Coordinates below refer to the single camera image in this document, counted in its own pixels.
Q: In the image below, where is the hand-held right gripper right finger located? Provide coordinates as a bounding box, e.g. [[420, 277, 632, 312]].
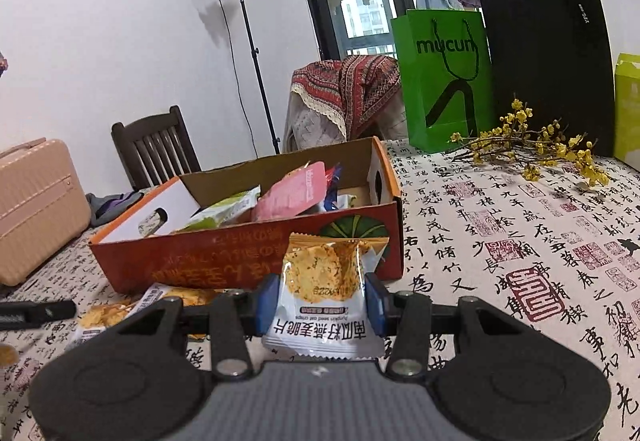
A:
[[365, 273, 540, 381]]

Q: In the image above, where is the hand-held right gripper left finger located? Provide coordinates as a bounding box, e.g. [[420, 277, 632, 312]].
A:
[[102, 273, 279, 381]]

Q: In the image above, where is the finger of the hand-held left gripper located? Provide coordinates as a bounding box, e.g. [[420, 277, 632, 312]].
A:
[[0, 299, 77, 330]]

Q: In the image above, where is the orange cracker packet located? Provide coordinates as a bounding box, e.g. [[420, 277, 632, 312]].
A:
[[262, 232, 390, 362]]

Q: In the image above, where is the pile of cracker packets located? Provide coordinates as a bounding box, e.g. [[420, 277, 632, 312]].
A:
[[75, 283, 223, 348]]

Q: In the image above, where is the orange cardboard box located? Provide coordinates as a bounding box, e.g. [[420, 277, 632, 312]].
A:
[[89, 136, 403, 296]]

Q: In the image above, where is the green long bar packet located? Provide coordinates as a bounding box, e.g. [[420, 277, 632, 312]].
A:
[[175, 186, 262, 232]]

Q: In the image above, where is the pink snack packet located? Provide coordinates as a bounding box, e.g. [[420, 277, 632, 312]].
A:
[[250, 162, 329, 223]]

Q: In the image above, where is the red silver snack packet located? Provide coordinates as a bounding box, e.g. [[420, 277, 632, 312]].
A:
[[320, 163, 351, 212]]

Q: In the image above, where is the pink suitcase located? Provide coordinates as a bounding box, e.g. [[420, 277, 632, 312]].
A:
[[0, 137, 92, 287]]

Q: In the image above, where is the purple grey cloth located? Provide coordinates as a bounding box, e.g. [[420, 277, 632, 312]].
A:
[[85, 191, 151, 228]]

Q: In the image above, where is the calligraphy printed tablecloth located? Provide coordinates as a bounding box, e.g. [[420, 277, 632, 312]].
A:
[[0, 138, 640, 441]]

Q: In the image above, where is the dark wooden chair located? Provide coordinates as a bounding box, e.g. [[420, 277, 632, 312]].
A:
[[111, 105, 202, 192]]

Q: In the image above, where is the red patterned cloth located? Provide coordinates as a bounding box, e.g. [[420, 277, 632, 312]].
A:
[[291, 55, 403, 142]]

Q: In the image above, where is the green shopping bag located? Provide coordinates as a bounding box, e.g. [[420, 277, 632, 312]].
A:
[[390, 8, 493, 153]]

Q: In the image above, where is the yellow flower branch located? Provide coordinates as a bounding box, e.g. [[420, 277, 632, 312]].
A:
[[450, 96, 612, 186]]

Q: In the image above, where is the black shopping bag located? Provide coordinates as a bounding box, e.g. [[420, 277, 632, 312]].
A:
[[477, 0, 616, 158]]

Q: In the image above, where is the green snack box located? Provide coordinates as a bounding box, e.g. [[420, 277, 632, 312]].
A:
[[612, 52, 640, 164]]

